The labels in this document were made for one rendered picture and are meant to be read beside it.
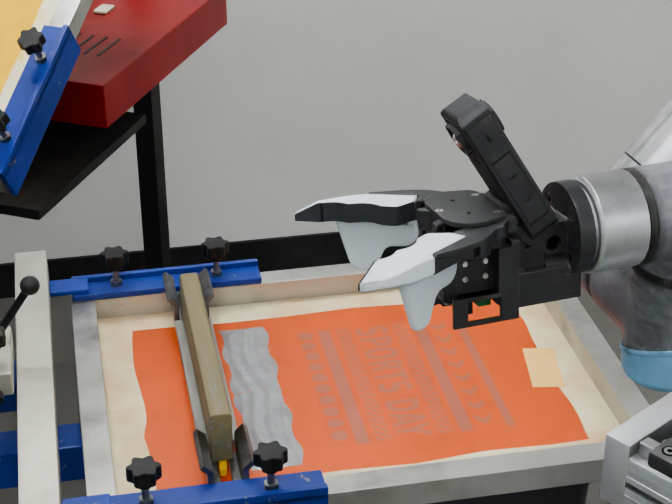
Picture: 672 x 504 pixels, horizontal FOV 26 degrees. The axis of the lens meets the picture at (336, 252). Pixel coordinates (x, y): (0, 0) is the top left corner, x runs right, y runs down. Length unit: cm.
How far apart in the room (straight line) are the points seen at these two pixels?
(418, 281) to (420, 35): 316
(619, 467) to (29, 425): 78
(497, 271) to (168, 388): 116
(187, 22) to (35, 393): 130
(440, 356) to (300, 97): 200
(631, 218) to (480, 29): 311
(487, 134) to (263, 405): 113
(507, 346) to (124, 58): 107
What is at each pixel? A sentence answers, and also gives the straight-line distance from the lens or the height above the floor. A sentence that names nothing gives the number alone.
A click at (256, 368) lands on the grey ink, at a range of 219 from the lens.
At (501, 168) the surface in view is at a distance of 105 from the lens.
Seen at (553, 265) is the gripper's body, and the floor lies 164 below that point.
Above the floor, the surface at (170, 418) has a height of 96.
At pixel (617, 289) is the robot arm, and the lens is 121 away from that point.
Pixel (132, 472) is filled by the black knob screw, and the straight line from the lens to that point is 184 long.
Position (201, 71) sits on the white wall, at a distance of 406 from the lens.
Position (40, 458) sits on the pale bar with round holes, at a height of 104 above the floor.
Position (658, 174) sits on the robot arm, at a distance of 112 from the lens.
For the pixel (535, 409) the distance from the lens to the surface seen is 213.
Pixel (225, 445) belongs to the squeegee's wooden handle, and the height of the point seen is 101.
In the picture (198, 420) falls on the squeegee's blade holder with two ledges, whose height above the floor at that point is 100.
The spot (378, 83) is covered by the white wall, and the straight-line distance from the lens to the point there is 417.
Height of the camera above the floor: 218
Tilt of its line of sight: 29 degrees down
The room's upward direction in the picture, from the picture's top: straight up
